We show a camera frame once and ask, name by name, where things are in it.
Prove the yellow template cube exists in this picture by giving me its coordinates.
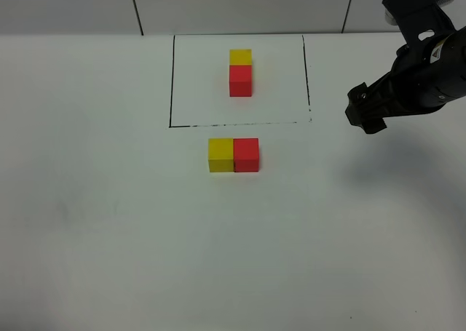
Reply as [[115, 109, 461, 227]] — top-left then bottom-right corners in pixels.
[[229, 49, 252, 66]]

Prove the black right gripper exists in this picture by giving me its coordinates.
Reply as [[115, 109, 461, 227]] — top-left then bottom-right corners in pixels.
[[345, 27, 465, 135]]

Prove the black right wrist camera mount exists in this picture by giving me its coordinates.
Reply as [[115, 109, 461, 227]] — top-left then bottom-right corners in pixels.
[[382, 0, 456, 49]]

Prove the red template cube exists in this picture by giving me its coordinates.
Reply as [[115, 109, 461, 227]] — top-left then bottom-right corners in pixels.
[[229, 65, 253, 97]]

